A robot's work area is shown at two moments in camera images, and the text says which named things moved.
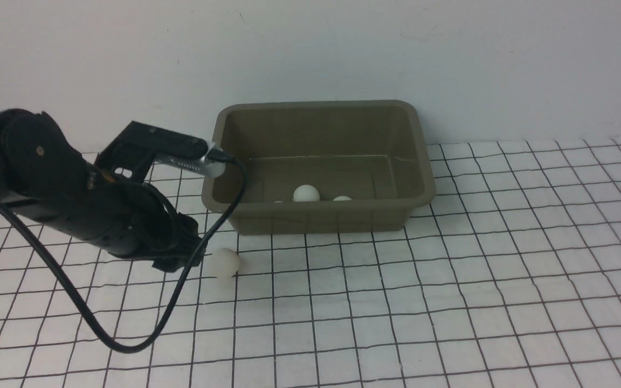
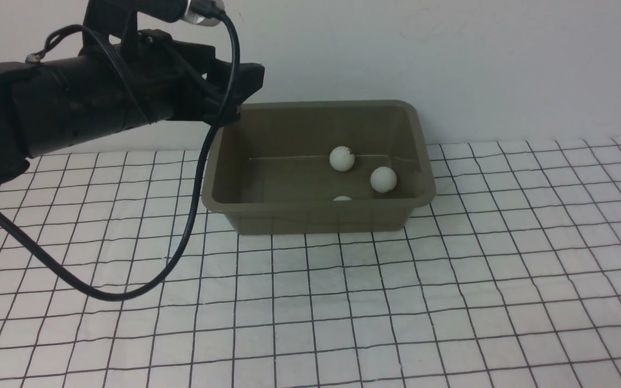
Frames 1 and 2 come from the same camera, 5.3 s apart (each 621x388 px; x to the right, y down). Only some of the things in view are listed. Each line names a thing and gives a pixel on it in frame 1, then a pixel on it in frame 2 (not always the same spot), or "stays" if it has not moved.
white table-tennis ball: (305, 193) to (383, 179)
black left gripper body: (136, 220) to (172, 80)
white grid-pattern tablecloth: (528, 269) stays
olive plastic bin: (321, 167) stays
